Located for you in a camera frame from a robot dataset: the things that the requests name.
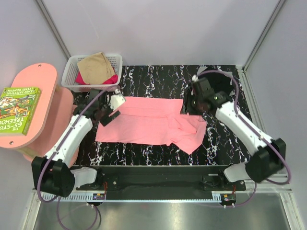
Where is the black marbled table mat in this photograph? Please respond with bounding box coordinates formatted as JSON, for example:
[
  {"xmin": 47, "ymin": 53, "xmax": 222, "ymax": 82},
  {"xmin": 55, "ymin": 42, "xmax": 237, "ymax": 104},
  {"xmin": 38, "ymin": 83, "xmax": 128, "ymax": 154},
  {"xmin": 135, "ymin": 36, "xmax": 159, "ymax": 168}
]
[{"xmin": 75, "ymin": 65, "xmax": 250, "ymax": 166}]

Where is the magenta t shirt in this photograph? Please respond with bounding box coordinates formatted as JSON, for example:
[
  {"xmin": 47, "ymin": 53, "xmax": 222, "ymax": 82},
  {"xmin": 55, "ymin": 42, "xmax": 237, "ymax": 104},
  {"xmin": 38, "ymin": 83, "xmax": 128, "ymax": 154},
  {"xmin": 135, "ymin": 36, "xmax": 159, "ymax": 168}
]
[{"xmin": 75, "ymin": 72, "xmax": 118, "ymax": 85}]

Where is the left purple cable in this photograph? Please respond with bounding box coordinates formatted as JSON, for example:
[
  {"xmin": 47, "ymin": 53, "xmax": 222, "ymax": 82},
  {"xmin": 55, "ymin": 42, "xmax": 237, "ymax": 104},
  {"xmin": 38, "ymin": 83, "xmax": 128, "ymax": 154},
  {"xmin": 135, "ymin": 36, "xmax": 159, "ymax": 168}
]
[{"xmin": 35, "ymin": 85, "xmax": 121, "ymax": 229}]

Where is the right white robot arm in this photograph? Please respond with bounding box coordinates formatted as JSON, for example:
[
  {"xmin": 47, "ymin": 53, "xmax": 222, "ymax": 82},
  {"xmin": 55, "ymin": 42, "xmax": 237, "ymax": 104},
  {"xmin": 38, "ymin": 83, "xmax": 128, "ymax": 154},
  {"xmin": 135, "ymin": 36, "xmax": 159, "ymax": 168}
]
[{"xmin": 181, "ymin": 75, "xmax": 291, "ymax": 190}]

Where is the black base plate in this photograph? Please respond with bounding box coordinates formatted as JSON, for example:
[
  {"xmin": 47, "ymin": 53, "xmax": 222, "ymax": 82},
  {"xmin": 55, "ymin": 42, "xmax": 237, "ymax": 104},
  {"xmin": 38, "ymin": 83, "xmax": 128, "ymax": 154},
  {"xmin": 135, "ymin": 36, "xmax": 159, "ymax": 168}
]
[{"xmin": 78, "ymin": 166, "xmax": 252, "ymax": 202}]

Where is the folded black t shirt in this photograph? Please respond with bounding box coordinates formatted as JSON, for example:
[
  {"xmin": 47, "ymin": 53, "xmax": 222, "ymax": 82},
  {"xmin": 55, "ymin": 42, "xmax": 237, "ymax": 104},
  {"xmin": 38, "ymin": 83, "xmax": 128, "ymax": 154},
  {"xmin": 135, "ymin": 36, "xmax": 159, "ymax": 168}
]
[{"xmin": 204, "ymin": 72, "xmax": 234, "ymax": 96}]

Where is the green book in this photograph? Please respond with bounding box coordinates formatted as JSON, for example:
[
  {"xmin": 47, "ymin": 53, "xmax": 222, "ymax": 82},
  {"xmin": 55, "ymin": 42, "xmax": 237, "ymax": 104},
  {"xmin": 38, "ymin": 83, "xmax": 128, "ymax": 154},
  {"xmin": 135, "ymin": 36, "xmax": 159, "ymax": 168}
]
[{"xmin": 0, "ymin": 87, "xmax": 41, "ymax": 136}]

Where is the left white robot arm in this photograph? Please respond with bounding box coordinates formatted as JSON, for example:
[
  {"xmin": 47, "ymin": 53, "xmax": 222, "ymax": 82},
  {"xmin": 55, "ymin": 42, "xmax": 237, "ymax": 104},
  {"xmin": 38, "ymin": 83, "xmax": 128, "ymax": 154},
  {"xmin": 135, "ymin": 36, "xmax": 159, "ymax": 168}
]
[{"xmin": 31, "ymin": 87, "xmax": 126, "ymax": 202}]

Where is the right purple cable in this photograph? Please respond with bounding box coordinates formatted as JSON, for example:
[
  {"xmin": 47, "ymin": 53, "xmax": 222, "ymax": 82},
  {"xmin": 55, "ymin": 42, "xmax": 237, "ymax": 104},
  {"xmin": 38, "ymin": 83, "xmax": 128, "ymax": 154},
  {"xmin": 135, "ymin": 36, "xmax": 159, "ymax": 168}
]
[{"xmin": 193, "ymin": 69, "xmax": 292, "ymax": 208}]

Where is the purple cable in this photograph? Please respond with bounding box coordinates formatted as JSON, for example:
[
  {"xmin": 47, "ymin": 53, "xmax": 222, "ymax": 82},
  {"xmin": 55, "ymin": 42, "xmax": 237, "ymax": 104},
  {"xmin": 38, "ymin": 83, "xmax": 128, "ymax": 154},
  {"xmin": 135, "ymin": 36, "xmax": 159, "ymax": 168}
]
[
  {"xmin": 35, "ymin": 85, "xmax": 121, "ymax": 229},
  {"xmin": 193, "ymin": 69, "xmax": 292, "ymax": 208}
]

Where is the light pink t shirt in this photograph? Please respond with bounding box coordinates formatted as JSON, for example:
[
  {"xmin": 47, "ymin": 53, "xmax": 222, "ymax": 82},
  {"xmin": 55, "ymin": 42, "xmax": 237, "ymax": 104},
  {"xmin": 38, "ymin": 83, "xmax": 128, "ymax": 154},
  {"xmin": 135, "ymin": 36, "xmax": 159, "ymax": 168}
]
[{"xmin": 95, "ymin": 97, "xmax": 207, "ymax": 154}]

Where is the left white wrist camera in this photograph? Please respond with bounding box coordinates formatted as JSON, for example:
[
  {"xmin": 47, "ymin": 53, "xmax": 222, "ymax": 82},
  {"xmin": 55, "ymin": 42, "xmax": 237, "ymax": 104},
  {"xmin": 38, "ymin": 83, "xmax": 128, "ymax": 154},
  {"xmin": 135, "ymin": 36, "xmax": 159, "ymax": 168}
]
[{"xmin": 109, "ymin": 89, "xmax": 126, "ymax": 111}]

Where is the white plastic basket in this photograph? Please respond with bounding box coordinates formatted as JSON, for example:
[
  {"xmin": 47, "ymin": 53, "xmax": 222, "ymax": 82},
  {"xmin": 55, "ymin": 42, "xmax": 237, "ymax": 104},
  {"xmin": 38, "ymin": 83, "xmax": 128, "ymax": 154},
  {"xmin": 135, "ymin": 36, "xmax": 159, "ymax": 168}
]
[{"xmin": 61, "ymin": 52, "xmax": 123, "ymax": 92}]

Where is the pink tiered shelf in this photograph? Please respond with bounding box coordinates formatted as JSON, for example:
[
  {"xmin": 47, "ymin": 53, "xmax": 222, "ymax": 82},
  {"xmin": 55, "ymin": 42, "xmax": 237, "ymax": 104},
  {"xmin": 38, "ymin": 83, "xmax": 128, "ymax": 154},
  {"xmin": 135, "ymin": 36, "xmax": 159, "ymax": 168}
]
[{"xmin": 0, "ymin": 63, "xmax": 75, "ymax": 161}]

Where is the beige t shirt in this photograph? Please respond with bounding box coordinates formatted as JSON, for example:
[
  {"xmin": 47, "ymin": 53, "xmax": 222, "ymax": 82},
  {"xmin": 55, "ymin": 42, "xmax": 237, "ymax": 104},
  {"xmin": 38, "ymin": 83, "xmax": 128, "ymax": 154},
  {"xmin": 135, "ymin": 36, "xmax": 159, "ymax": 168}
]
[{"xmin": 77, "ymin": 52, "xmax": 116, "ymax": 85}]

